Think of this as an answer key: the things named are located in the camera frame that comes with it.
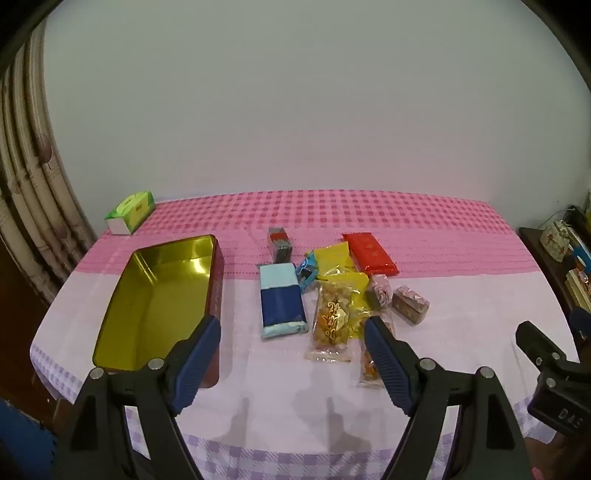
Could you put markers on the beige patterned curtain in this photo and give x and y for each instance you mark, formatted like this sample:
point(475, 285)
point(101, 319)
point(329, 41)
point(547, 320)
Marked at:
point(27, 184)

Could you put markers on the pink and purple checked tablecloth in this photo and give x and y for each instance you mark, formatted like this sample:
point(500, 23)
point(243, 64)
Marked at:
point(461, 258)

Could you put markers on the brown wooden door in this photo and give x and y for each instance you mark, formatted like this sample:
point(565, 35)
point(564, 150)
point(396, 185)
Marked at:
point(18, 332)

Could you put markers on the blue snack packet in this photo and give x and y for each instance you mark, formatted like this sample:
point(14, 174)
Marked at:
point(281, 300)

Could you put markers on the stack of books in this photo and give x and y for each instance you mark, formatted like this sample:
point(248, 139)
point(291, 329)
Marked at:
point(579, 288)

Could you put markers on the small patterned pouch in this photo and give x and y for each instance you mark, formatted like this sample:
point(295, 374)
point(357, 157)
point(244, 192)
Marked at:
point(554, 242)

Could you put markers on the green tissue box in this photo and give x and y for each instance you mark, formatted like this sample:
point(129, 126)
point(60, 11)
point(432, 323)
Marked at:
point(131, 210)

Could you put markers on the dark wooden shelf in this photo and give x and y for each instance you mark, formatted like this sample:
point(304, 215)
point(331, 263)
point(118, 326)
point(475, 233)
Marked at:
point(535, 244)

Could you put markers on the clear nut snack packet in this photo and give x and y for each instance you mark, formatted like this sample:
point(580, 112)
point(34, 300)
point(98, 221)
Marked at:
point(368, 369)
point(330, 323)

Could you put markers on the yellow snack packet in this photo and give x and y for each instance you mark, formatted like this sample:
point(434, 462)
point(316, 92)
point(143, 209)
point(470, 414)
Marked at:
point(334, 258)
point(358, 286)

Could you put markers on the grey and red snack packet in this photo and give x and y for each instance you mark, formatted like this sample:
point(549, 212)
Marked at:
point(280, 247)

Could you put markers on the gold lined tin box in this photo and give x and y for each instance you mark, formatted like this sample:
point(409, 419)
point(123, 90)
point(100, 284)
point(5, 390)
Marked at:
point(152, 295)

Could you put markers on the small patterned snack packet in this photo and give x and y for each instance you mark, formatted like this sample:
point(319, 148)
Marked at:
point(379, 290)
point(410, 304)

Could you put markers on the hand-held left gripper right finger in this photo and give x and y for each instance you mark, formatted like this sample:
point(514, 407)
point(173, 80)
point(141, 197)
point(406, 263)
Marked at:
point(385, 364)

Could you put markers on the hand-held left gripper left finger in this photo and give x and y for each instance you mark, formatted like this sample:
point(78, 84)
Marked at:
point(198, 364)

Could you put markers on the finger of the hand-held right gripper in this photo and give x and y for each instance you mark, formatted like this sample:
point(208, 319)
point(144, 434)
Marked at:
point(538, 346)
point(581, 325)

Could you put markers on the blue foam mat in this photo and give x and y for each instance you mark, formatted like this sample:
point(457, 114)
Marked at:
point(23, 438)

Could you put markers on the small blue candy packet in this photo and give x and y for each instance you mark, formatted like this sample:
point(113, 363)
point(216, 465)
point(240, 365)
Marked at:
point(305, 274)

